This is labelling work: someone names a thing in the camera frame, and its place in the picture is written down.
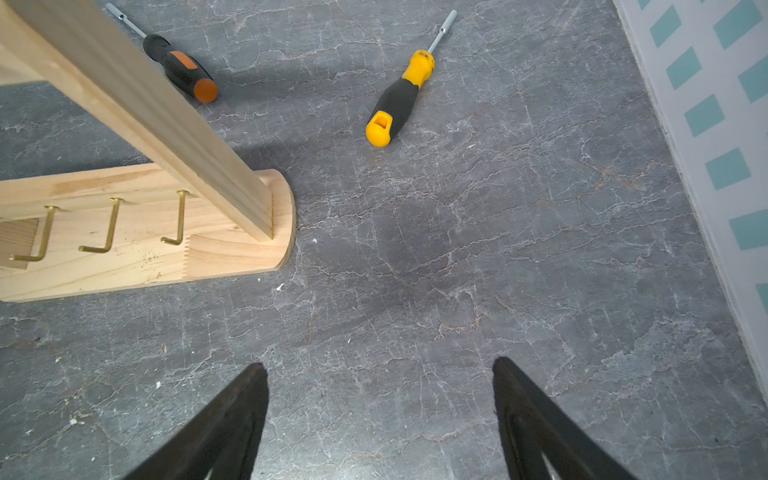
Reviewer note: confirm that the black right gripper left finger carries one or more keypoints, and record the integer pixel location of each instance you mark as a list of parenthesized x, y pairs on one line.
[(222, 440)]

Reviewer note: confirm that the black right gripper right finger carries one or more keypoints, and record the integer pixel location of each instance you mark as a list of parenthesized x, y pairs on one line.
[(538, 438)]

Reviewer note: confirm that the wooden jewelry display stand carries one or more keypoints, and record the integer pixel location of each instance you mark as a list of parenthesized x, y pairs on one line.
[(193, 211)]

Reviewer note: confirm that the yellow black nut driver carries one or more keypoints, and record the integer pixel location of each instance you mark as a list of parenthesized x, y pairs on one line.
[(395, 105)]

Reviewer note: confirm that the orange black nut driver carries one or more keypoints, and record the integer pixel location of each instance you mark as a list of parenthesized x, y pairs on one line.
[(183, 70)]

